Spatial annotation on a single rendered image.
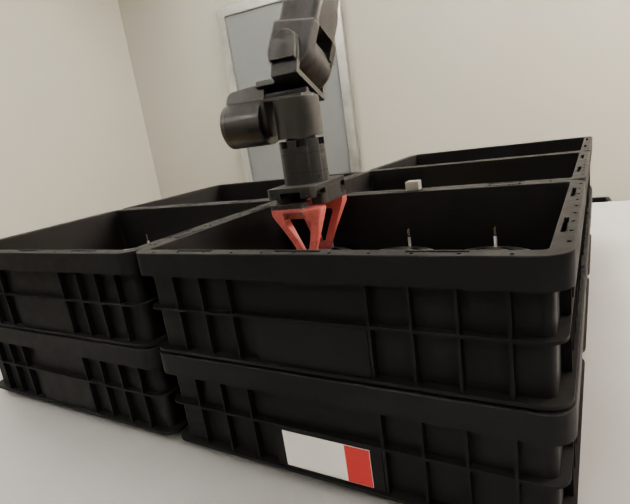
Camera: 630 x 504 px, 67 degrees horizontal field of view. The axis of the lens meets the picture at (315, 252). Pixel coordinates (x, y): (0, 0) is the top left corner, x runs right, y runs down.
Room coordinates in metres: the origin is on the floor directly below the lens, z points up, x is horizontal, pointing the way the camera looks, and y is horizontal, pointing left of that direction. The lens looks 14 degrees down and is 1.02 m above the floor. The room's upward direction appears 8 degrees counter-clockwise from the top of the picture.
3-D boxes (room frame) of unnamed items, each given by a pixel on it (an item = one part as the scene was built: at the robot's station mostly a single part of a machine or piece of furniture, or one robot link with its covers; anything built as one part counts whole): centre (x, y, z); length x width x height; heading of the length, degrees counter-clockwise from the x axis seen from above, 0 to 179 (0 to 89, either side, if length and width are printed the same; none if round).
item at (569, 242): (0.50, -0.06, 0.92); 0.40 x 0.30 x 0.02; 58
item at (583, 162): (0.75, -0.22, 0.92); 0.40 x 0.30 x 0.02; 58
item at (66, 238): (0.71, 0.28, 0.87); 0.40 x 0.30 x 0.11; 58
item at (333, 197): (0.62, -0.01, 0.91); 0.07 x 0.07 x 0.09; 63
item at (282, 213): (0.60, 0.00, 0.91); 0.07 x 0.07 x 0.09; 63
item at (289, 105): (0.61, 0.00, 1.04); 0.07 x 0.06 x 0.07; 63
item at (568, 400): (0.50, -0.06, 0.87); 0.40 x 0.30 x 0.11; 58
